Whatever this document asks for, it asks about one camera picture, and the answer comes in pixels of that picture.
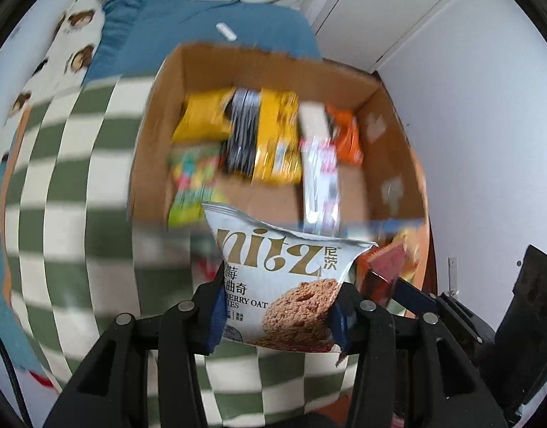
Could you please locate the white wall plate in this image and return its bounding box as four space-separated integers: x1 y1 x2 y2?
447 256 460 296

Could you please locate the black and yellow snack packet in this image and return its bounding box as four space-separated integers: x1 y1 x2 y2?
226 88 303 184

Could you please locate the red cloth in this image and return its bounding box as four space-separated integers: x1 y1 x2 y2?
27 367 57 389

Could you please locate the orange snack packet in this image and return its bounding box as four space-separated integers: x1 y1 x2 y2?
324 105 364 167

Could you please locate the blue ruffled pillow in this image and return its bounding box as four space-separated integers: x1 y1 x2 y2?
90 0 324 83

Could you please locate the bear print pillow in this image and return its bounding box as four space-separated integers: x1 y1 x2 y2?
1 0 107 163

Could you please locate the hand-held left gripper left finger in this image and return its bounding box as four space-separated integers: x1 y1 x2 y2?
44 283 227 428

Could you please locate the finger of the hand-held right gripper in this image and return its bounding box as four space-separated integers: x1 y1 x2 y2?
392 279 440 318

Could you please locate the blue plush quilt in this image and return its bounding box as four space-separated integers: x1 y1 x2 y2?
0 160 39 372

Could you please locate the green candy packet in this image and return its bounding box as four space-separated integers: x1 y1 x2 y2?
167 145 227 228

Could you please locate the white and red bar packet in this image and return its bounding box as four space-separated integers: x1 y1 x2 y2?
299 138 342 235

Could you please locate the black cable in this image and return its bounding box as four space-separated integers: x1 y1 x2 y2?
0 321 31 428

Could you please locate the white door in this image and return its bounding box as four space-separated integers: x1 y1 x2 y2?
307 0 481 70

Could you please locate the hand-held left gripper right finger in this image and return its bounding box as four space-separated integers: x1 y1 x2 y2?
327 285 508 428

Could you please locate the white cookie packet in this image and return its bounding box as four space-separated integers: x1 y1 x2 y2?
202 203 379 353

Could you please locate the green checkered blanket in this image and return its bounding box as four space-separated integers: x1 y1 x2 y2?
0 76 435 428

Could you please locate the dark red snack packet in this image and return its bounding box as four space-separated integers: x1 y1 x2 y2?
356 243 409 305

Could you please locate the cardboard box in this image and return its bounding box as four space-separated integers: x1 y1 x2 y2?
128 42 429 238

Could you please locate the yellow and brown snack packet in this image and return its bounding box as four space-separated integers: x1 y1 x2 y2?
389 226 424 277

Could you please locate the plain white snack packet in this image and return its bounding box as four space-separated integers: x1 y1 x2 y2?
298 102 332 141

